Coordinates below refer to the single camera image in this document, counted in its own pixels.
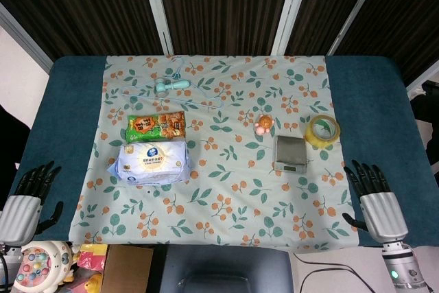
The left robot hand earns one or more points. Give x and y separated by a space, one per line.
20 215

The dark blue chair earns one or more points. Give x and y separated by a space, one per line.
226 269

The white fishing game toy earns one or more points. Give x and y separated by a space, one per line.
41 267

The brown cardboard box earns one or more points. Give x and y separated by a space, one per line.
127 268

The grey digital scale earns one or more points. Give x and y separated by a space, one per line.
291 154

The yellow tape roll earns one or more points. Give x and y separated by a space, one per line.
322 131

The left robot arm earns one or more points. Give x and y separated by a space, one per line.
6 255

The orange pink turtle toy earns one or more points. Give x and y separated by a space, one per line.
263 124

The pink yellow toy package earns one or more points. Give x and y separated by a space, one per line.
92 255

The floral tablecloth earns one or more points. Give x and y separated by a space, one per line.
212 149

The green orange snack bag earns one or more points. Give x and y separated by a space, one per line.
156 127

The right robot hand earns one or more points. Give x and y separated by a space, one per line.
384 210

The yellow duck toy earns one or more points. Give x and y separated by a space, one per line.
92 283

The blue table cover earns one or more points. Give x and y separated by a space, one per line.
65 142

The white blue wipes pack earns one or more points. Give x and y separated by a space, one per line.
151 163

